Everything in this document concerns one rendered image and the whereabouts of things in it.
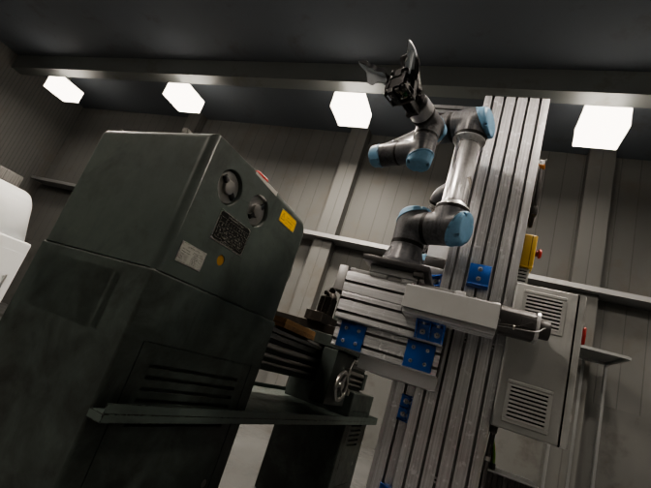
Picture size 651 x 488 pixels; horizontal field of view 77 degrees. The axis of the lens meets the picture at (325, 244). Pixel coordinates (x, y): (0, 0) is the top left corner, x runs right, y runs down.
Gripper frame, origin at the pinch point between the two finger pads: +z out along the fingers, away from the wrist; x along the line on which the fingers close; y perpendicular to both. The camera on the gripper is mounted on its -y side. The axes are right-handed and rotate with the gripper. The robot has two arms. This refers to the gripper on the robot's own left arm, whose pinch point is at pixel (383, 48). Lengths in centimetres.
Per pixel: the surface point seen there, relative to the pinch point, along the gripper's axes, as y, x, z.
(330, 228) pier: -155, 326, -359
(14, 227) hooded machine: -2, 392, -17
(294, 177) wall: -253, 414, -340
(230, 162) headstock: 32, 39, 9
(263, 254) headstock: 47, 49, -19
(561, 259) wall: -141, 43, -489
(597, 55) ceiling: -293, -21, -316
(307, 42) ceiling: -334, 275, -183
